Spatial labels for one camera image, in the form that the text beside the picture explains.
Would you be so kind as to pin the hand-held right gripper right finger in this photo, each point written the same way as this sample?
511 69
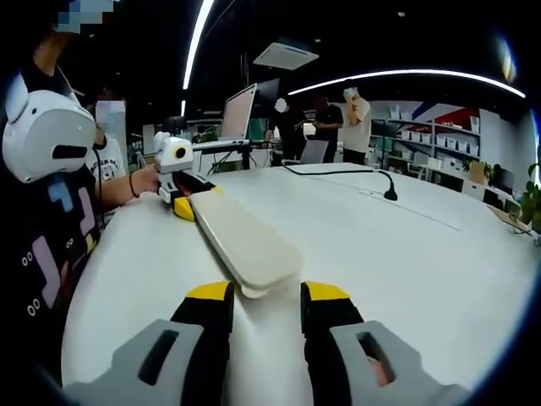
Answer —
334 363

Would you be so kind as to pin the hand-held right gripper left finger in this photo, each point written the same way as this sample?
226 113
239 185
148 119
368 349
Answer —
203 363

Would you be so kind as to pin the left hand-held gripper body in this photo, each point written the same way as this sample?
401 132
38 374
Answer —
169 156

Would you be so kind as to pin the beige cutlery case lid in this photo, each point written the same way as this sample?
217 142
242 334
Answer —
245 237

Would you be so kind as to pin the person's left hand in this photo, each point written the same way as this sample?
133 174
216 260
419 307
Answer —
150 181

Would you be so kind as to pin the person's right hand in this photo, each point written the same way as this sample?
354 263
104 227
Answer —
381 374

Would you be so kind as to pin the white side desk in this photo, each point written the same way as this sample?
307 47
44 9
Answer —
228 144

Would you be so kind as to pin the computer monitor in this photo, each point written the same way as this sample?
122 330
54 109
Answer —
238 112

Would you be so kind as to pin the green chair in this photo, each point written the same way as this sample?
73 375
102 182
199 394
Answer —
260 129

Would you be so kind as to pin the white office chair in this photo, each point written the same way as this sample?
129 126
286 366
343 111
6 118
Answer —
310 151

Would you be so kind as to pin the long ceiling light strip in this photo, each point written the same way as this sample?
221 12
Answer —
422 72
198 38

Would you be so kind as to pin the white chest-worn device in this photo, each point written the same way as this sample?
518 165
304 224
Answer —
42 127

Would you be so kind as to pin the person's clothed torso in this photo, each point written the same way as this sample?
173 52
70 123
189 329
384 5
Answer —
55 237

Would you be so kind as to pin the ceiling air conditioner vent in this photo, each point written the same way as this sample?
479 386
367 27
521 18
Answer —
285 53

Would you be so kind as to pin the white office desk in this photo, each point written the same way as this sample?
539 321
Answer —
452 182

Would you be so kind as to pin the grey storage shelf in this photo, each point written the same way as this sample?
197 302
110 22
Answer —
422 146

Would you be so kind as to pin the cardboard box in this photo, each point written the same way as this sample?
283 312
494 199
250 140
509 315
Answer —
477 172

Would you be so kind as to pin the row of white storage bins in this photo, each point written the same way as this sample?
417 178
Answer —
448 141

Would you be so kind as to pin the potted green plant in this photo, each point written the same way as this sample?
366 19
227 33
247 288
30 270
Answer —
531 199

